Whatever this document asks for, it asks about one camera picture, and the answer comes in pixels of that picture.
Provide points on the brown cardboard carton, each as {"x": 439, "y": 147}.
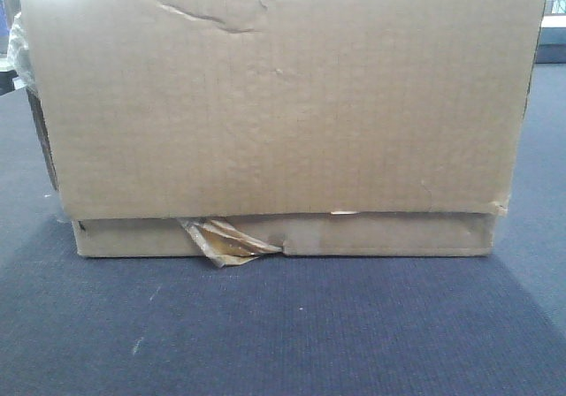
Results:
{"x": 237, "y": 129}

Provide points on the dark grey conveyor belt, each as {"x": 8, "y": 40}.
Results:
{"x": 287, "y": 326}

